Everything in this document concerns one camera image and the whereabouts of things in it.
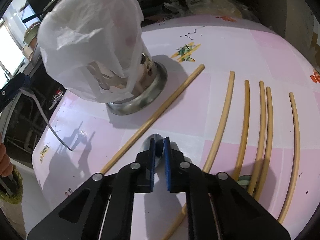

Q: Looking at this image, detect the large metal spoon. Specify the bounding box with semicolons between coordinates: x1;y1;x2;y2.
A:
19;87;72;151

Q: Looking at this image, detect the wooden chopstick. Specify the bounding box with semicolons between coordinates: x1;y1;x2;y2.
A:
162;71;235;240
278;92;300;224
254;87;273;201
247;81;266;195
232;80;250;181

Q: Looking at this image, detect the wooden chopstick holder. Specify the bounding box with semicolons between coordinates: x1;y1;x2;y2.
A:
100;64;205;174

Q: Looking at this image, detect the small metal spoon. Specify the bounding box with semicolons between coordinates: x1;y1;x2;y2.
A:
143;133;164;168

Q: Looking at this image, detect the person's left hand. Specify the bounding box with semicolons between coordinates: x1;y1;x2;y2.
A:
0;139;13;177

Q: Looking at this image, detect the green brown ceramic pot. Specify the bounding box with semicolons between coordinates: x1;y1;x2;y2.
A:
23;21;41;46

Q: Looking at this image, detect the white plastic bag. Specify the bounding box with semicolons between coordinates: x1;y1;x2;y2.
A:
37;0;144;103

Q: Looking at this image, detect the metal utensil holder cup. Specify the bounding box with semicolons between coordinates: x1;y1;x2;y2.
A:
106;53;168;115

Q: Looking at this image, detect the yellow item in plastic bag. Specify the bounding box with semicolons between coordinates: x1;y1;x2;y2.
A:
185;0;248;18

